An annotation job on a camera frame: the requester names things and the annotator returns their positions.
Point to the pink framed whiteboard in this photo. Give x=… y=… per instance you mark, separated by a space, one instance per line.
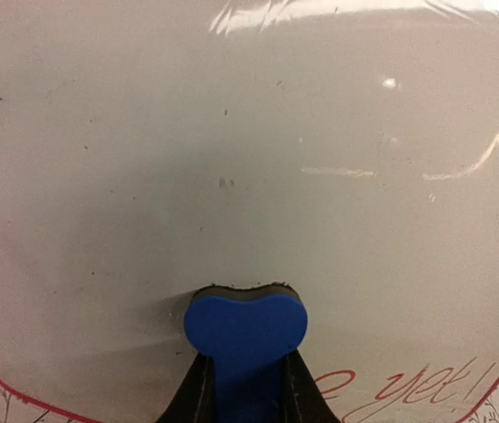
x=348 y=149

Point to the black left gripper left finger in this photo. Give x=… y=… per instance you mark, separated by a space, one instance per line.
x=193 y=402

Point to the blue whiteboard eraser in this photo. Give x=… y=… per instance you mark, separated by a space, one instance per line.
x=247 y=333

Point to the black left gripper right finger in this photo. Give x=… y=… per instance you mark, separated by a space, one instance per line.
x=302 y=401

